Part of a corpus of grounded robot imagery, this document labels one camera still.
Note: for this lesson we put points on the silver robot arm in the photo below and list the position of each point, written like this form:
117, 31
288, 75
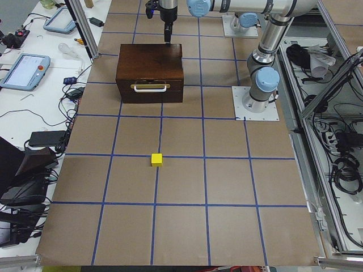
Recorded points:
244, 25
264, 77

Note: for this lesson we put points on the small blue device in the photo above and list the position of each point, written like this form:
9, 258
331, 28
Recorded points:
69, 80

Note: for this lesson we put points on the near teach pendant tablet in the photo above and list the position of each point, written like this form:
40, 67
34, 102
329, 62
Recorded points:
26, 73

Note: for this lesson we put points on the yellow cube block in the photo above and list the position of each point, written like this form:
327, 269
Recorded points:
156, 160

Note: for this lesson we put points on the far teach pendant tablet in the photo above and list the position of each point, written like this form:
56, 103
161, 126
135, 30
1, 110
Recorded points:
60, 22

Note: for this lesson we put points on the aluminium frame post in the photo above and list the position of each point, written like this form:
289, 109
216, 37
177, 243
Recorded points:
78, 15

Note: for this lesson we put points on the black laptop power brick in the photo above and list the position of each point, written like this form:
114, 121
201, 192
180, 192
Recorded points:
46, 138

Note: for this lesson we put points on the dark wooden drawer cabinet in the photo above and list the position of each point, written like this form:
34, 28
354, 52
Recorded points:
150, 62

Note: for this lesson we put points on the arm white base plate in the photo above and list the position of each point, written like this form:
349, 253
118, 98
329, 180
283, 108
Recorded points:
248, 109
233, 29

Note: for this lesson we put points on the black power adapter brick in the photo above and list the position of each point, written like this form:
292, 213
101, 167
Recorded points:
96, 22

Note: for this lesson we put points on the wooden drawer with white handle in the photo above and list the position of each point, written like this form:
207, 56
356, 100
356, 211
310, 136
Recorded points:
150, 86

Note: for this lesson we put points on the teach pendant tablet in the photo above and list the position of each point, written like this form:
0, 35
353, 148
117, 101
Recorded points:
60, 22
26, 73

